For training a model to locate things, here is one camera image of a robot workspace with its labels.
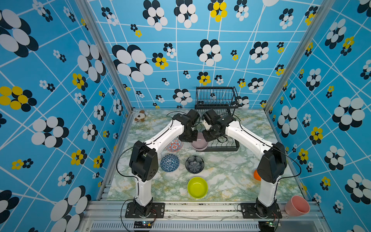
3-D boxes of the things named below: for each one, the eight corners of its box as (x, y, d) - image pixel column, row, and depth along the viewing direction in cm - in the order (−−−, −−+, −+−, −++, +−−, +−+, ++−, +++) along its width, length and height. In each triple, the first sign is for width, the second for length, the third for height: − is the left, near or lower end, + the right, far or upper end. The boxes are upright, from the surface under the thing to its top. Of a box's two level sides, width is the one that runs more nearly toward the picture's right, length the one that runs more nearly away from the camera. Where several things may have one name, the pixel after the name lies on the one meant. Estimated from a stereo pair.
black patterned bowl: (185, 174, 88) (185, 171, 84) (185, 158, 94) (185, 155, 90) (204, 174, 88) (205, 171, 84) (203, 158, 94) (204, 155, 90)
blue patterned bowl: (160, 172, 89) (159, 169, 85) (162, 157, 95) (161, 153, 92) (179, 172, 89) (178, 169, 85) (179, 157, 95) (179, 153, 91)
